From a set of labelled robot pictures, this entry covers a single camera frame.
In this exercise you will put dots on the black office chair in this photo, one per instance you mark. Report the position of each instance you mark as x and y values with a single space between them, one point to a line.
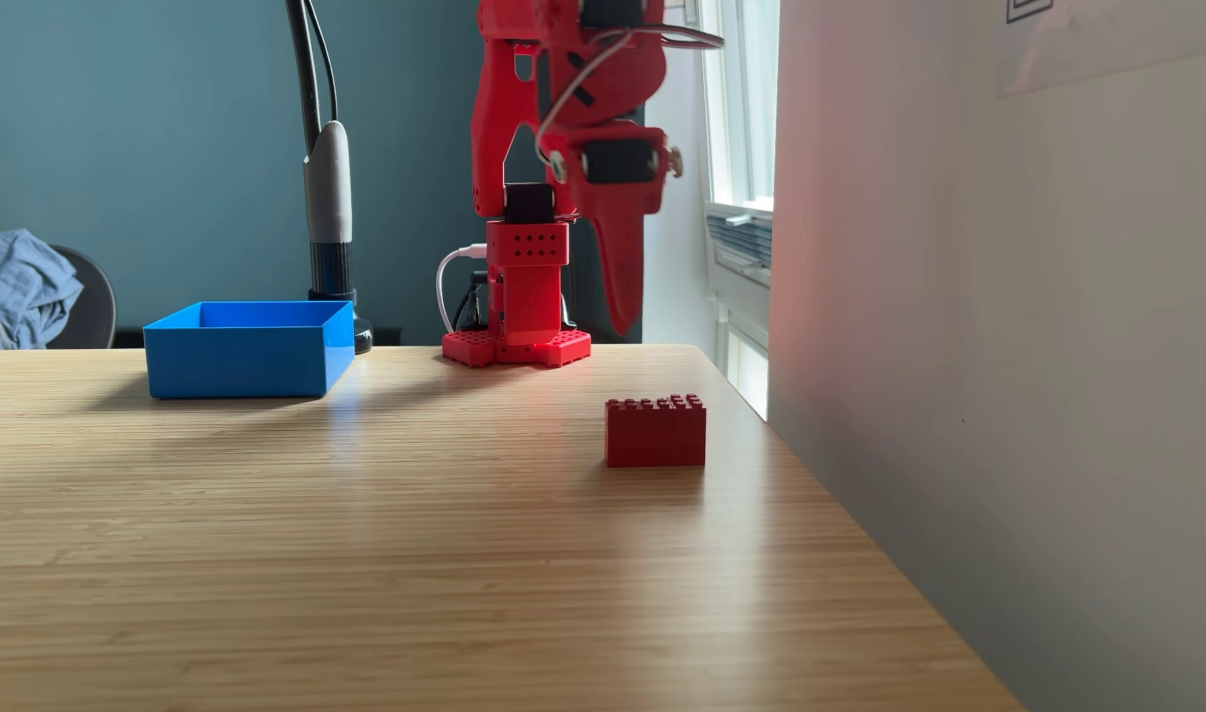
94 297

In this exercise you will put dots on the window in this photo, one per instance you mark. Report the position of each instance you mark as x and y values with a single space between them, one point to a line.
746 99

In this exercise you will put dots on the black gooseneck camera stand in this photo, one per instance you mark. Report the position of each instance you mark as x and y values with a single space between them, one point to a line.
328 198

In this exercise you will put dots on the blue plastic bin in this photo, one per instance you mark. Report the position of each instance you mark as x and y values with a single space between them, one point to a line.
237 361

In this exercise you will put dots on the blue denim garment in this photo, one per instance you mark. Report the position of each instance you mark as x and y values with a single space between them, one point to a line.
20 292

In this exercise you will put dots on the red lego brick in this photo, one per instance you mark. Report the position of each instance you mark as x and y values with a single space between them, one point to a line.
655 435

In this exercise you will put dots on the white window vent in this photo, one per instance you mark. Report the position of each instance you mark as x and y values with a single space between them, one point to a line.
741 247

